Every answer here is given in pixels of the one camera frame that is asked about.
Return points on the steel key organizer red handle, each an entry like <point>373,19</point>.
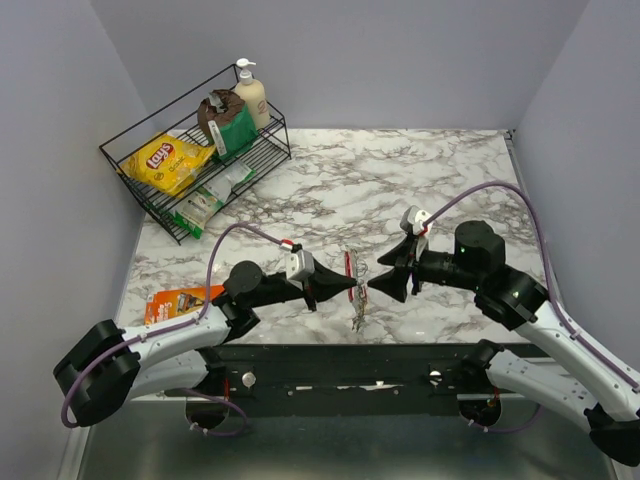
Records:
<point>357,269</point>

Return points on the brown and green bag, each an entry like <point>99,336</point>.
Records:
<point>224,119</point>

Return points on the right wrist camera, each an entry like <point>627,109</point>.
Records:
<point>415,224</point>

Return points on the yellow Lays chips bag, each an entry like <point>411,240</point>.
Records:
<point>168,164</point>

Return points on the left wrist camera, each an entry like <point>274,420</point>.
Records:
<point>299,266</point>

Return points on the cream lotion pump bottle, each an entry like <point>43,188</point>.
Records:
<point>252,92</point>

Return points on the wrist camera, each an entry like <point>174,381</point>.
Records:
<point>415,224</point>
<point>299,266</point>

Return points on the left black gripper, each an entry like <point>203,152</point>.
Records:
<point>323,284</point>

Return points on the white green flat packet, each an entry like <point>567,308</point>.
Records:
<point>221,186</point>

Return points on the orange box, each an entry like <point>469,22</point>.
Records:
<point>168,304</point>

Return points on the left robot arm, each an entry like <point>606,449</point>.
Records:
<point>110,365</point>

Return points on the black wire rack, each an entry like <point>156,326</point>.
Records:
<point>178,118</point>

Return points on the green white snack packet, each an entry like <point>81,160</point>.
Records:
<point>198,208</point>

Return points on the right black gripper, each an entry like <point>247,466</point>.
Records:
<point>393,282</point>

